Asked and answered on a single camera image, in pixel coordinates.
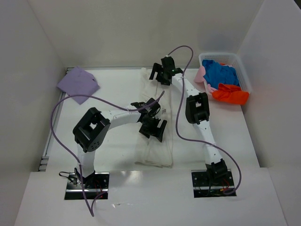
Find white t shirt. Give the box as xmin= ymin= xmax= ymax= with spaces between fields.
xmin=135 ymin=68 xmax=174 ymax=168

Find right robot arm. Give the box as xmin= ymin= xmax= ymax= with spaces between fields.
xmin=150 ymin=56 xmax=228 ymax=186

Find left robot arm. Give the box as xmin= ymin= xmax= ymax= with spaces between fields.
xmin=72 ymin=98 xmax=167 ymax=186

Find pink t shirt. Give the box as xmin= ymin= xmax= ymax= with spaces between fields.
xmin=194 ymin=66 xmax=217 ymax=94

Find blue t shirt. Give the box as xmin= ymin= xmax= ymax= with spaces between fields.
xmin=202 ymin=60 xmax=240 ymax=89

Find white plastic basket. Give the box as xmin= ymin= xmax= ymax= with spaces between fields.
xmin=198 ymin=52 xmax=252 ymax=94

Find orange t shirt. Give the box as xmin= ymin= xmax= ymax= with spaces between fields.
xmin=212 ymin=83 xmax=249 ymax=105

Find folded purple t shirt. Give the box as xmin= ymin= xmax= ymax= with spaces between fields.
xmin=57 ymin=67 xmax=100 ymax=105

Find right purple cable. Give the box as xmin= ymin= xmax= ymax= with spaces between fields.
xmin=167 ymin=45 xmax=243 ymax=196

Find purple cable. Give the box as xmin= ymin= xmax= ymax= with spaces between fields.
xmin=51 ymin=90 xmax=166 ymax=217
xmin=167 ymin=45 xmax=243 ymax=196

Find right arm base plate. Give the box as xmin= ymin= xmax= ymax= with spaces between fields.
xmin=191 ymin=170 xmax=237 ymax=198

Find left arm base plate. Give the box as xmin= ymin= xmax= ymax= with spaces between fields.
xmin=64 ymin=172 xmax=110 ymax=200

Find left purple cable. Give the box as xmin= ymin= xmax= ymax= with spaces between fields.
xmin=51 ymin=90 xmax=166 ymax=217

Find aluminium rail bracket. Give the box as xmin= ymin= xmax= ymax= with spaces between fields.
xmin=38 ymin=156 xmax=49 ymax=172

